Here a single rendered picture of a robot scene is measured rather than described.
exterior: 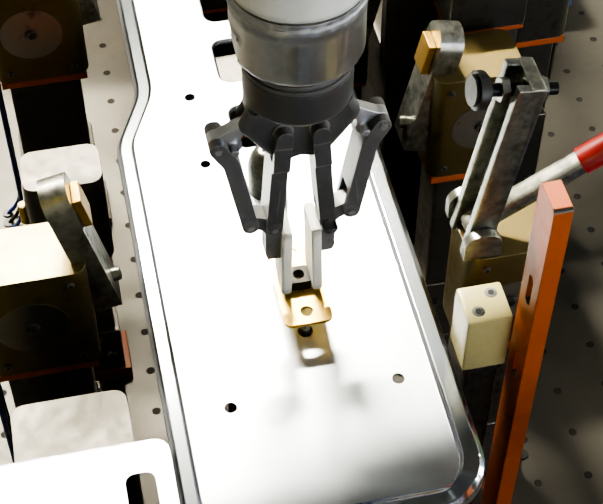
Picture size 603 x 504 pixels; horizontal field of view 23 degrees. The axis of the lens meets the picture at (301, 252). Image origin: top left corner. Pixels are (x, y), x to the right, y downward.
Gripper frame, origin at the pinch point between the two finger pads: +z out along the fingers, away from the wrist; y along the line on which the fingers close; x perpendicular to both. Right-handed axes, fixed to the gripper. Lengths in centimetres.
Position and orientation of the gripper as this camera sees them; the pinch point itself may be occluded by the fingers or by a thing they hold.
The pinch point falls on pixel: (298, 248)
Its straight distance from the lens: 110.9
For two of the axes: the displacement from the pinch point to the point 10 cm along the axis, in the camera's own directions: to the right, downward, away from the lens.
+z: 0.0, 6.5, 7.6
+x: 2.1, 7.5, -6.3
